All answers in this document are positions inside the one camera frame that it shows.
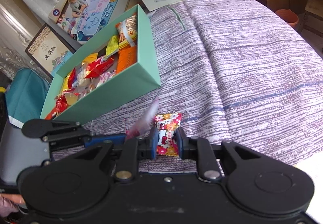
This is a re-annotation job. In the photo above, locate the floral candy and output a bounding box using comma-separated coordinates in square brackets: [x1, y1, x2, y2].
[154, 113, 182, 157]

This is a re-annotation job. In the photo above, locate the red orange long packet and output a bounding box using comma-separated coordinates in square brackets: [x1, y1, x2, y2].
[45, 107, 60, 120]

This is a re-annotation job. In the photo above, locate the orange foil snack packet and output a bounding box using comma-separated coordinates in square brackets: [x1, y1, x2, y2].
[116, 46, 137, 74]

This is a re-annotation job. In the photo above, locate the rainbow Skittles packet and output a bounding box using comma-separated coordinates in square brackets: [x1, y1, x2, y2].
[85, 55, 114, 79]

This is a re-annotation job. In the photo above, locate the yellow green candy bar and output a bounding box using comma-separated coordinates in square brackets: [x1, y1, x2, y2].
[105, 35, 119, 57]

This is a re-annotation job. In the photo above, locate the clear bag white candy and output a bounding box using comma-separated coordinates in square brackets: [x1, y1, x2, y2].
[76, 65, 91, 90]

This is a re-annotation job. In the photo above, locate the yellow orange packet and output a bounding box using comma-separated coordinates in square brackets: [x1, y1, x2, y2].
[82, 53, 98, 65]

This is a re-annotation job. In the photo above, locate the orange striped cracker packet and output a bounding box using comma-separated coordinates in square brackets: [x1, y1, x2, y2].
[115, 13, 137, 49]

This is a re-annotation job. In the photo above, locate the pink translucent candy bag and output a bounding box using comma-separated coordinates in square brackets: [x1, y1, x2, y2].
[125, 98, 159, 141]

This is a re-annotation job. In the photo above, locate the jelly cup white lid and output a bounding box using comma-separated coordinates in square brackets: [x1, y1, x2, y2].
[64, 92, 80, 106]

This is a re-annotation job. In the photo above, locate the pink patterned white packet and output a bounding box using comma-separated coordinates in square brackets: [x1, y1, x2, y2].
[96, 70, 116, 87]

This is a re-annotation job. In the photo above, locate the person's left hand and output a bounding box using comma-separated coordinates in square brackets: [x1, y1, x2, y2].
[0, 193, 25, 217]

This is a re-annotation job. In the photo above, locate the teal and white cushion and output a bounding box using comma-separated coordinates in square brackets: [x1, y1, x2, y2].
[5, 68, 50, 128]

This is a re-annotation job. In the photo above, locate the mint green cardboard box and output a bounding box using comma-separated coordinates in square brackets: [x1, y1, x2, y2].
[41, 4, 161, 124]

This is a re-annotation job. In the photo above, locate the purple striped tablecloth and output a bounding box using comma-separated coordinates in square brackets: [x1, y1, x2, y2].
[51, 0, 323, 174]

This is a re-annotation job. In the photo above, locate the brown pineapple cake box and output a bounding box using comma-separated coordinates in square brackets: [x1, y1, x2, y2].
[25, 24, 76, 79]

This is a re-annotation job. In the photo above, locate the water doodle mat box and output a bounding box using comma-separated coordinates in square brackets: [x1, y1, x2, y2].
[49, 0, 140, 44]

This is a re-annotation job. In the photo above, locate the white lace curtain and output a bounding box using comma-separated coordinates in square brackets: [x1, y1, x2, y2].
[1, 0, 59, 80]

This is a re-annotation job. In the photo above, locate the orange flower pot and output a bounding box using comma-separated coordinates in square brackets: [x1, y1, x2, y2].
[275, 9, 299, 29]

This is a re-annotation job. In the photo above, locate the wooden stool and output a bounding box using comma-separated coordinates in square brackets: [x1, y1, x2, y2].
[298, 0, 323, 38]

